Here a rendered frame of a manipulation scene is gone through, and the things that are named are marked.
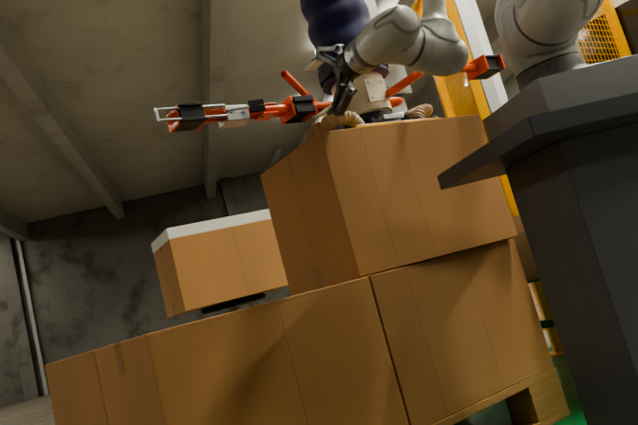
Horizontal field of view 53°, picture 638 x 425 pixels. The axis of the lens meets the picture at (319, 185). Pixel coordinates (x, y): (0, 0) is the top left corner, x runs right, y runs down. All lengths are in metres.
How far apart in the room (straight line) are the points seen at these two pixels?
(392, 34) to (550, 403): 1.18
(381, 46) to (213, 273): 1.87
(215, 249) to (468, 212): 1.57
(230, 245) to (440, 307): 1.60
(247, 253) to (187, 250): 0.30
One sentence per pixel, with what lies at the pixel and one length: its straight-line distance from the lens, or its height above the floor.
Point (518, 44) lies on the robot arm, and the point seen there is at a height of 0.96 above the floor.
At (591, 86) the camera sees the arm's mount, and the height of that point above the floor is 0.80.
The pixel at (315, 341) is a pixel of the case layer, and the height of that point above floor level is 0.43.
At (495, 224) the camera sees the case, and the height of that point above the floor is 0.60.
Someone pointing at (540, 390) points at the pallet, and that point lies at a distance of 2.07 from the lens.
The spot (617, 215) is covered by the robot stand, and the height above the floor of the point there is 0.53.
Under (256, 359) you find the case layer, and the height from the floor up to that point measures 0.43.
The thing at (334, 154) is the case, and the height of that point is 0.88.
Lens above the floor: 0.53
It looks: 9 degrees up
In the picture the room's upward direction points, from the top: 15 degrees counter-clockwise
